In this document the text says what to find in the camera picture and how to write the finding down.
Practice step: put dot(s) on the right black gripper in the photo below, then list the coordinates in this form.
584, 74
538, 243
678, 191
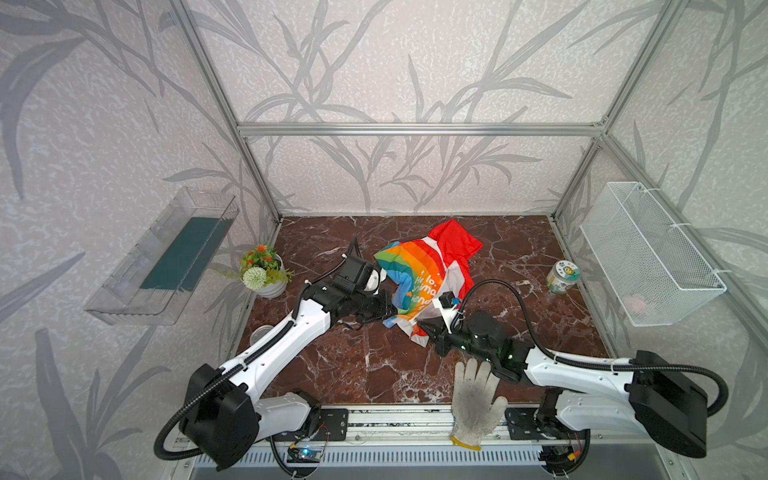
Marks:
440, 337

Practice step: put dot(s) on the rainbow striped child jacket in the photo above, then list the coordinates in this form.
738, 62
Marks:
423, 270

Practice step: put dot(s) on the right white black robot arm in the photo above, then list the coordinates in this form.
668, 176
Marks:
641, 395

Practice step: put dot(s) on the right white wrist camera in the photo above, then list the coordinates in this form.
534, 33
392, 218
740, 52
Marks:
448, 305

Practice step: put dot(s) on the white wire mesh basket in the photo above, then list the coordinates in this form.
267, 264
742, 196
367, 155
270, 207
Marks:
642, 250

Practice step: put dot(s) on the pink object in basket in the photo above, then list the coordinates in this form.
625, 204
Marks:
637, 307

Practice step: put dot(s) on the aluminium cage frame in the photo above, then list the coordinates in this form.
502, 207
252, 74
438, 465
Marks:
690, 124

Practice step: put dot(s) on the white knit work glove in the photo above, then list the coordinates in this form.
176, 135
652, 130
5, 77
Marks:
476, 408

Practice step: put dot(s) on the clear acrylic wall shelf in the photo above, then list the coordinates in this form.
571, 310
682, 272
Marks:
152, 285

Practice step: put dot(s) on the silver metal tin can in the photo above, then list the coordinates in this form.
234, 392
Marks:
259, 333

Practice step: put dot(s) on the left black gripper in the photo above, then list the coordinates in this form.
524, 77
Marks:
372, 306

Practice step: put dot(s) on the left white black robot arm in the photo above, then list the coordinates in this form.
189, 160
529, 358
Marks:
225, 411

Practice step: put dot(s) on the small green labelled jar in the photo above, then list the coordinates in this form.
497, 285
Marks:
562, 276

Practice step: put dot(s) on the green circuit board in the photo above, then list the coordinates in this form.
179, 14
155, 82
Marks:
305, 454

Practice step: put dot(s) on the potted artificial flower plant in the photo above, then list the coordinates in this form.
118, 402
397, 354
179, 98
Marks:
261, 270

